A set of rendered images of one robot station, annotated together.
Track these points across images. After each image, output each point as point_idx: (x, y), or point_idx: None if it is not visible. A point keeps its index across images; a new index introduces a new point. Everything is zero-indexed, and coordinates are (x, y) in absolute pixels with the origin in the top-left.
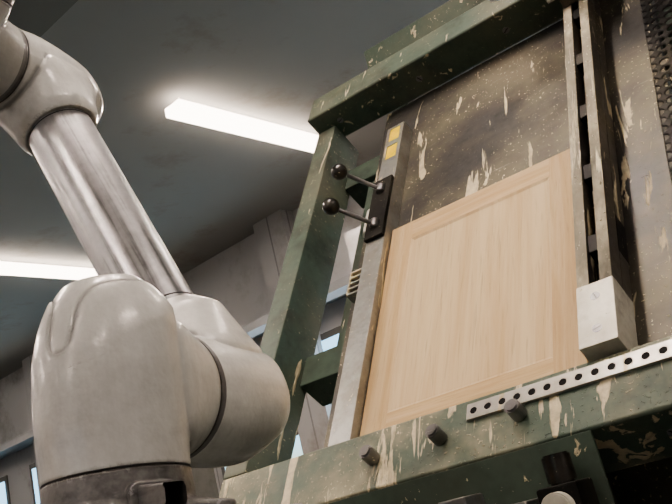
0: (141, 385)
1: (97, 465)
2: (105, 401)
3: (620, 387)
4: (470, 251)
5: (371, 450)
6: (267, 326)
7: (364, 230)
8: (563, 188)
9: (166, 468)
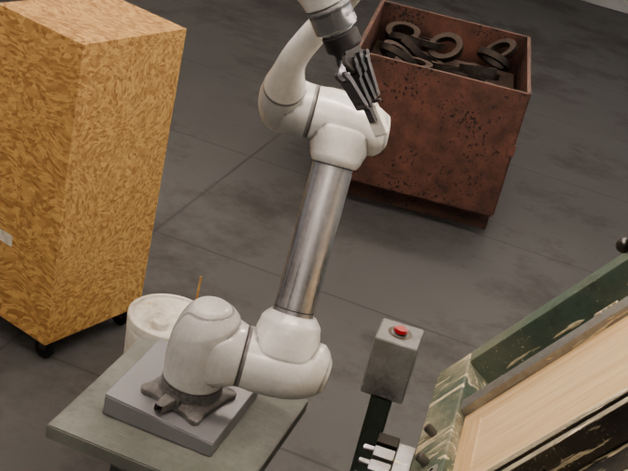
0: (179, 363)
1: (164, 375)
2: (169, 359)
3: None
4: (591, 380)
5: (426, 430)
6: (586, 278)
7: None
8: None
9: (180, 393)
